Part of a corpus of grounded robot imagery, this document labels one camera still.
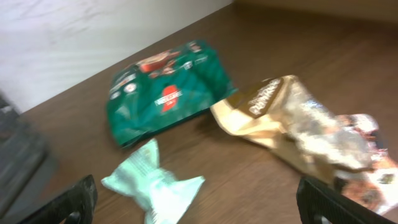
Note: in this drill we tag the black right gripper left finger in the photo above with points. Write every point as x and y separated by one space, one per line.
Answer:
76 205

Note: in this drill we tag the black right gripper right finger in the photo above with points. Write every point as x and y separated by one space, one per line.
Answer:
316 202

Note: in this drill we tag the mint green snack wrapper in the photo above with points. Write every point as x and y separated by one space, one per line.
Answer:
157 191

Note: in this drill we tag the beige brown snack bag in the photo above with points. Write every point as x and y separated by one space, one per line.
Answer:
346 152

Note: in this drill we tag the green Nescafe coffee bag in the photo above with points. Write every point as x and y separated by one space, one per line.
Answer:
159 92

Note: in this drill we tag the grey plastic lattice basket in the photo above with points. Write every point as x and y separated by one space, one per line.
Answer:
22 152

